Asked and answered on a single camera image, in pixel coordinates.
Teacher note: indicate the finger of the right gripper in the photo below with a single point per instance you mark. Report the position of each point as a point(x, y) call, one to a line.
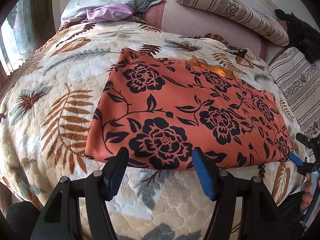
point(295, 159)
point(306, 141)

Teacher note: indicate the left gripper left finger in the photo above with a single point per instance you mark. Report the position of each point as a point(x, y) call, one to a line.
point(60, 218)

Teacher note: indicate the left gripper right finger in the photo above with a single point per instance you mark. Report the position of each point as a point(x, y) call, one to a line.
point(260, 217)

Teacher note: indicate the orange black floral garment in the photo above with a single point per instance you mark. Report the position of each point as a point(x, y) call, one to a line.
point(161, 109)

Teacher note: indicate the person's right hand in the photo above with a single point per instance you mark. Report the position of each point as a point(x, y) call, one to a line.
point(306, 197)

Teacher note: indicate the striped beige flat pillow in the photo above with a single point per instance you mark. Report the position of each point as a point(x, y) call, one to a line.
point(298, 80)

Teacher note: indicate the cream leaf-pattern blanket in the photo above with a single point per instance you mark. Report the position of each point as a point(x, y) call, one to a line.
point(47, 109)

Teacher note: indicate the window with patterned glass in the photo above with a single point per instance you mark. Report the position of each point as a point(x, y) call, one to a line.
point(17, 37)

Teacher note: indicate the striped beige bolster pillow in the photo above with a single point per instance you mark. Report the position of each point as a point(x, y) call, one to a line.
point(243, 14)

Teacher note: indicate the pink mauve bed sheet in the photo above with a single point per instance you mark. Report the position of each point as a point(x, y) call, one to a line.
point(171, 17)

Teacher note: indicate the purple floral cloth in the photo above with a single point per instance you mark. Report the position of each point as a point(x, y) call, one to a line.
point(111, 12)

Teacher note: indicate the black garment by wall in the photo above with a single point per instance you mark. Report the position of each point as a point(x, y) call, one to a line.
point(301, 35)

